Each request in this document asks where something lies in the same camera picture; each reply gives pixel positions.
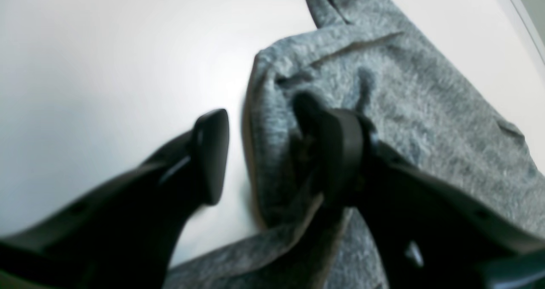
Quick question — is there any grey t-shirt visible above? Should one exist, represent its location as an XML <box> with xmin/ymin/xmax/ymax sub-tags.
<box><xmin>164</xmin><ymin>0</ymin><xmax>544</xmax><ymax>289</ymax></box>

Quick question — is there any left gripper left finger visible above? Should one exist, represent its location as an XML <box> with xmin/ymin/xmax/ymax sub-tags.
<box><xmin>1</xmin><ymin>109</ymin><xmax>229</xmax><ymax>289</ymax></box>

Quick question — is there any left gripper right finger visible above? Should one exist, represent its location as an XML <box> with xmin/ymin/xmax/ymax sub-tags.
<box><xmin>293</xmin><ymin>93</ymin><xmax>545</xmax><ymax>289</ymax></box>

